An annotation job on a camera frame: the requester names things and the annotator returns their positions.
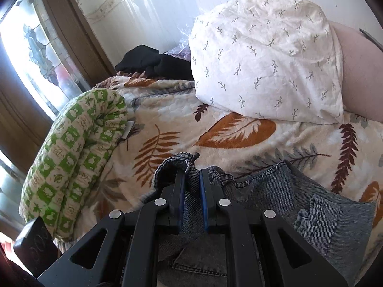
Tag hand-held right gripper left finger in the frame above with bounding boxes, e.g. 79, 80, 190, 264
37, 169, 186, 287

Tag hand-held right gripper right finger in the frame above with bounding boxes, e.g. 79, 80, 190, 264
199, 169, 349, 287

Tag blue denim pants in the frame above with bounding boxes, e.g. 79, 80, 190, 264
150, 152, 376, 287

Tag leaf print blanket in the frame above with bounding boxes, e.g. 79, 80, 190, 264
18, 72, 383, 264

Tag green checked rolled quilt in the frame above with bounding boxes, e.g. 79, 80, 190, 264
18, 88, 135, 243

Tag black cloth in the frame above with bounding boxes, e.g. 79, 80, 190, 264
114, 45, 195, 81

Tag clear plastic wrap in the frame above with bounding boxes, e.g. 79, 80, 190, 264
166, 25, 195, 63

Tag white leaf print pillow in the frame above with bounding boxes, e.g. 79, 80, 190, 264
189, 0, 344, 124

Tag stained glass window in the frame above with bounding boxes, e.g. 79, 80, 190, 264
0, 0, 87, 117

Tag black smartphone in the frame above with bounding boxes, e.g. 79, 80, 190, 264
359, 28, 383, 51

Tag wooden door frame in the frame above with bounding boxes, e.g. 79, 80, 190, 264
40, 0, 117, 87

